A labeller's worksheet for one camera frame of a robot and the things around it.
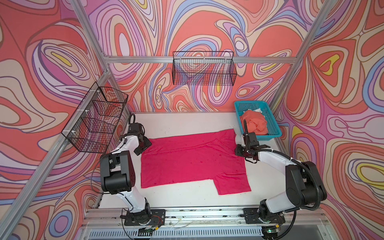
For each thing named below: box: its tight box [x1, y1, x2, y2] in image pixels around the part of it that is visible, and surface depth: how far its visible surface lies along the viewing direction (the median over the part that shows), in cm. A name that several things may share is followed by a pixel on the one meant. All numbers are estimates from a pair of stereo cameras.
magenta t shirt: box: [141, 129, 252, 196], surface depth 95 cm
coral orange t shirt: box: [240, 110, 268, 135], surface depth 107 cm
